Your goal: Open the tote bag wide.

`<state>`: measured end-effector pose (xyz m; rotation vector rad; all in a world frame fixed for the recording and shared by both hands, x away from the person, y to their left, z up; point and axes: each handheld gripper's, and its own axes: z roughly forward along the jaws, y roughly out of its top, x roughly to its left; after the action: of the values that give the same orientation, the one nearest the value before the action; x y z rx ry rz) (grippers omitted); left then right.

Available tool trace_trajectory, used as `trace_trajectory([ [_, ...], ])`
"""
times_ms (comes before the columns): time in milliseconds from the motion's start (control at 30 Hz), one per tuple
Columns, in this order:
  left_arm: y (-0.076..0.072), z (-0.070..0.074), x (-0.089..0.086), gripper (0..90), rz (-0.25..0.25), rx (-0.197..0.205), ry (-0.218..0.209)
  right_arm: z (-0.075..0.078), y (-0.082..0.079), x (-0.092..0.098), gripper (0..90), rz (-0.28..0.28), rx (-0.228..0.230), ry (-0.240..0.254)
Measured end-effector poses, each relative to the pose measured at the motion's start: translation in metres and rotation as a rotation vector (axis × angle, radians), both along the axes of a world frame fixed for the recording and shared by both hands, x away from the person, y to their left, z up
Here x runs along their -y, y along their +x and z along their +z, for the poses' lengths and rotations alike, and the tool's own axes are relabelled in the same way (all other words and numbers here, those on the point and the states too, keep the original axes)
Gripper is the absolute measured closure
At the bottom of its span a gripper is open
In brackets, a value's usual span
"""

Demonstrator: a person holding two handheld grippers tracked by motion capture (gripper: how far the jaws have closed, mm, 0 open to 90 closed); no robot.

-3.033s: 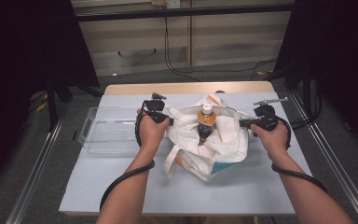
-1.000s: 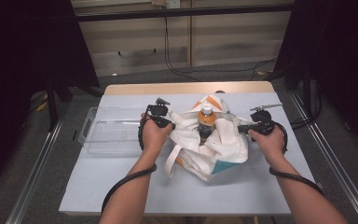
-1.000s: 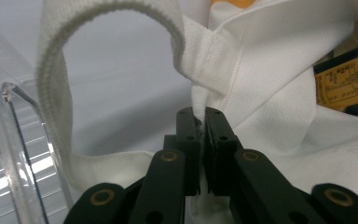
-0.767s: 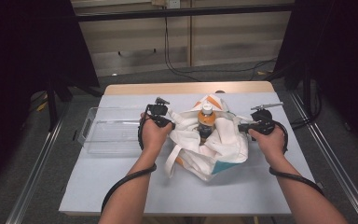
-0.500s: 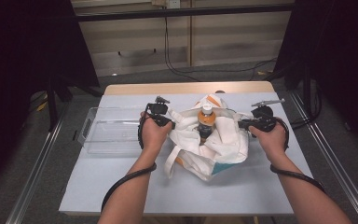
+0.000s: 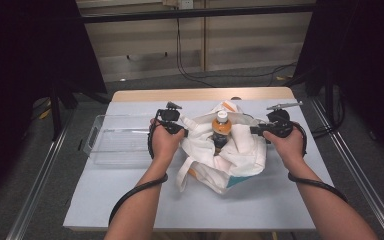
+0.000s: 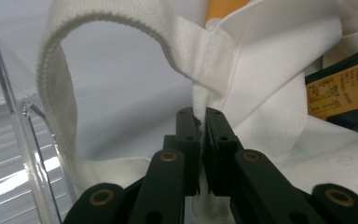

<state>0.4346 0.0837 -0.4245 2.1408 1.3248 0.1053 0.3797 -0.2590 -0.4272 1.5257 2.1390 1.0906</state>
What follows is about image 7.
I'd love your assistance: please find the black item with yellow label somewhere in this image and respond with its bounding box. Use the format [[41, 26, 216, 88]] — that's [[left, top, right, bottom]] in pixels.
[[304, 45, 358, 138]]

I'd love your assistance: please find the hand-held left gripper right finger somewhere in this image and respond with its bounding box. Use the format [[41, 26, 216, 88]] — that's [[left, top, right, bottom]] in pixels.
[[204, 106, 244, 198]]

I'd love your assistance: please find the clear plastic box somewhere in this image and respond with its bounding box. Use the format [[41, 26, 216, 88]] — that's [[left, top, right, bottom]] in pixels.
[[0, 12, 79, 224]]

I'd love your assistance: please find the white green yellow cloth bag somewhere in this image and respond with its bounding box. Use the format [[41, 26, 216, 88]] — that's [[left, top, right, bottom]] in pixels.
[[36, 0, 358, 224]]

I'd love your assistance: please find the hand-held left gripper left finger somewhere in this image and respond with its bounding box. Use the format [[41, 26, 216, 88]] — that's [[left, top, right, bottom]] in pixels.
[[162, 106, 201, 198]]

